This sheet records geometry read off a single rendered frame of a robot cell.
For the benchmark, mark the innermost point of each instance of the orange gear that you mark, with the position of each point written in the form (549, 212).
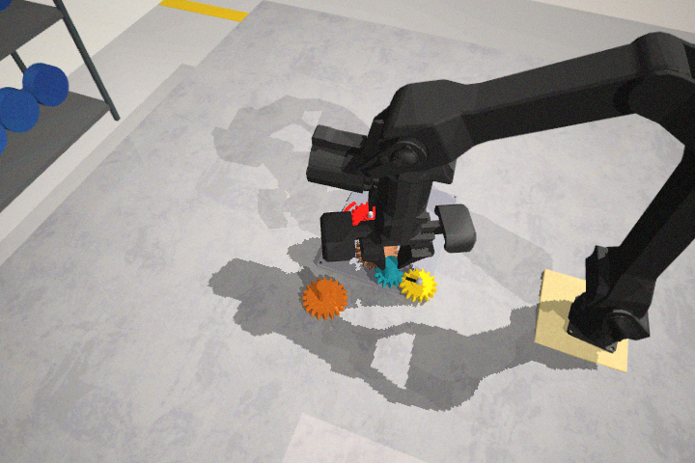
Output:
(325, 298)

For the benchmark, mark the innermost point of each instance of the teal toothed gear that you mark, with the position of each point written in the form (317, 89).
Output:
(391, 274)

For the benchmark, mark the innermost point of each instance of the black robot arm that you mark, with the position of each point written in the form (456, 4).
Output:
(417, 139)

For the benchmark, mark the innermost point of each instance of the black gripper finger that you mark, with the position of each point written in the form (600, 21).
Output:
(409, 254)
(377, 259)

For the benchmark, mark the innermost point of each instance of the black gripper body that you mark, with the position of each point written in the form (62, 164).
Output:
(391, 228)

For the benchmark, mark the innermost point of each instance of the brown gear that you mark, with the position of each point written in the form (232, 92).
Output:
(388, 251)

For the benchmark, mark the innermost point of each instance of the red gear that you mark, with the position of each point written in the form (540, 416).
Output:
(360, 213)

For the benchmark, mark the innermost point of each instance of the yellow gear with black stripe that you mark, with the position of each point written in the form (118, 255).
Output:
(425, 290)

